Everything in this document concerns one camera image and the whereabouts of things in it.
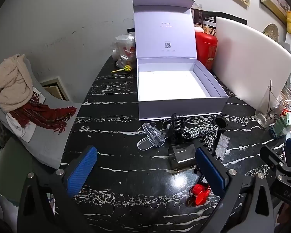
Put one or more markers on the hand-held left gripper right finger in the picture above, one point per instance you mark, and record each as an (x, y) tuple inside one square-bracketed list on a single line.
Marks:
[(209, 167)]

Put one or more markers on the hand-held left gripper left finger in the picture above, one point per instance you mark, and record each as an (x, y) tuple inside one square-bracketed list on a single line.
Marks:
[(83, 167)]

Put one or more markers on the black packet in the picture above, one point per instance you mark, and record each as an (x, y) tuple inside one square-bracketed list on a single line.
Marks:
[(222, 145)]

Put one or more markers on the red plastic clip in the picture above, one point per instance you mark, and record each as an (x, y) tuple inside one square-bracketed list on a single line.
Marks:
[(198, 194)]

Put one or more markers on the smoky transparent plastic box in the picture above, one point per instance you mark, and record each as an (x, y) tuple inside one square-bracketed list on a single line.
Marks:
[(181, 155)]

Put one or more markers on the black white checkered scrunchie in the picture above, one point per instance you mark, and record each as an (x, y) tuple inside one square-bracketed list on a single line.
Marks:
[(196, 131)]

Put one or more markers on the black tape roll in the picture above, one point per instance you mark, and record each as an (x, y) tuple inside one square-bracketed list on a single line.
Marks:
[(224, 123)]

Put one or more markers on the black pearl hair claw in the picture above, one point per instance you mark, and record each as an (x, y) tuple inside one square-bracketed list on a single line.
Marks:
[(176, 123)]

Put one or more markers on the clear plastic holder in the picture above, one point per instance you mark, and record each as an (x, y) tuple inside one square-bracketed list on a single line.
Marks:
[(151, 136)]

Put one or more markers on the white hinged gift box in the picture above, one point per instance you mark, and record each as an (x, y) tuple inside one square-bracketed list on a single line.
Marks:
[(167, 77)]

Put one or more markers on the green ribbed box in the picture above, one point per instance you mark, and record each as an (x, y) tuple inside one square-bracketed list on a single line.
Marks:
[(280, 126)]

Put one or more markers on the beige and red scarves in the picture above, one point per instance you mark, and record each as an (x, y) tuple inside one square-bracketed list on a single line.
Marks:
[(51, 145)]

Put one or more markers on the clear drinking glass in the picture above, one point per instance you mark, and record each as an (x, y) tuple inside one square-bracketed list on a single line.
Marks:
[(266, 111)]

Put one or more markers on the olive green seat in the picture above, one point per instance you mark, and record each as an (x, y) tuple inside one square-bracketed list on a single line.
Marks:
[(12, 165)]

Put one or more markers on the white cloth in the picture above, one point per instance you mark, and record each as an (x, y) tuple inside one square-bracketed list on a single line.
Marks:
[(19, 131)]

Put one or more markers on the white cutting board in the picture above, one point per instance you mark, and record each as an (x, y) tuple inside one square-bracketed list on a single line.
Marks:
[(245, 60)]

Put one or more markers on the yellow lollipop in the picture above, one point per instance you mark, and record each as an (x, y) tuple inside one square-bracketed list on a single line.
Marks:
[(127, 68)]

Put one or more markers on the beige fleece blanket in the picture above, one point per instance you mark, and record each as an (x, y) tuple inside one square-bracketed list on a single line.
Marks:
[(9, 85)]

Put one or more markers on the red canister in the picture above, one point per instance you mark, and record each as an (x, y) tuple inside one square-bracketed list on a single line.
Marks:
[(206, 48)]

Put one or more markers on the round woven plate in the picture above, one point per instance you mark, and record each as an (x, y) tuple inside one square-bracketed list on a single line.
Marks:
[(271, 31)]

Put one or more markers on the plastic bag with cup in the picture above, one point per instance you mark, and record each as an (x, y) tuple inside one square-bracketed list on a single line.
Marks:
[(123, 48)]

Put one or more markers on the black snack pouch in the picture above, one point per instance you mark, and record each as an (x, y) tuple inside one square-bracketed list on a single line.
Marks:
[(208, 19)]

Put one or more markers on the dark labelled bottle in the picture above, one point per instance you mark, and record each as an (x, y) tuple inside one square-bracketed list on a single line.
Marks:
[(197, 17)]

